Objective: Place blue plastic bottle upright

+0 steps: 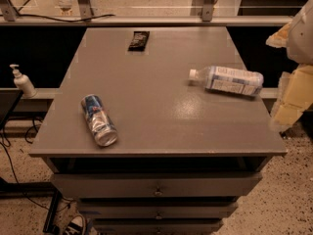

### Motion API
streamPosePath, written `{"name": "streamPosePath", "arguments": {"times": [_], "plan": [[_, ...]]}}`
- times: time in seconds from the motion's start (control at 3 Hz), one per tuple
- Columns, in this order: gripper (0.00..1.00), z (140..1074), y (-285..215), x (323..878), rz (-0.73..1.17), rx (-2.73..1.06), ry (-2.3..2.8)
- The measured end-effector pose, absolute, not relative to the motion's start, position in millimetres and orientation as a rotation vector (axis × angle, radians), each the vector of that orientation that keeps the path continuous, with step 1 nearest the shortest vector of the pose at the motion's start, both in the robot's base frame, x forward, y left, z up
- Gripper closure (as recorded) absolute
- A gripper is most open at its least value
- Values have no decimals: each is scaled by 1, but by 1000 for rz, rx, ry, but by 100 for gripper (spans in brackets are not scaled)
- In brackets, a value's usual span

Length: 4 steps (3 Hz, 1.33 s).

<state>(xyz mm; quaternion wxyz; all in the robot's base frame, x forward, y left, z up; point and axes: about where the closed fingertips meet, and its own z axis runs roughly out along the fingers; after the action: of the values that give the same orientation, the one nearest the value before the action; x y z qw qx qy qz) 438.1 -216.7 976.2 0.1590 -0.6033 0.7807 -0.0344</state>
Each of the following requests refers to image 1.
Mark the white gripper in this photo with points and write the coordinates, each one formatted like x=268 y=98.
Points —
x=301 y=36

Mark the clear blue-label plastic bottle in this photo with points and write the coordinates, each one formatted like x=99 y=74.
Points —
x=230 y=80

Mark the white pump dispenser bottle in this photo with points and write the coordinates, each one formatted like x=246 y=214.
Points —
x=23 y=82

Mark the grey drawer cabinet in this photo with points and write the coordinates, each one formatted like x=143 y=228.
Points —
x=164 y=124

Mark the black snack packet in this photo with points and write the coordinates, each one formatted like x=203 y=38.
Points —
x=139 y=41

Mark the top grey drawer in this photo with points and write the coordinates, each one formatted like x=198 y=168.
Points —
x=148 y=185

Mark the grey drawer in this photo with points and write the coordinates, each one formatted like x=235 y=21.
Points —
x=158 y=210
x=148 y=185
x=157 y=226

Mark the blue silver drink can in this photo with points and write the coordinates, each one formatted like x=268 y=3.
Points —
x=99 y=122

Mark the bottom grey drawer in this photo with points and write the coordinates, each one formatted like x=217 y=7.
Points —
x=157 y=226

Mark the middle grey drawer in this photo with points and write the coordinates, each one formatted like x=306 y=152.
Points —
x=158 y=210

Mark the black and white sneaker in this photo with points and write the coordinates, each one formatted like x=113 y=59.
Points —
x=77 y=226

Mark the metal rail frame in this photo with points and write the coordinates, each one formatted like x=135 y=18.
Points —
x=133 y=12

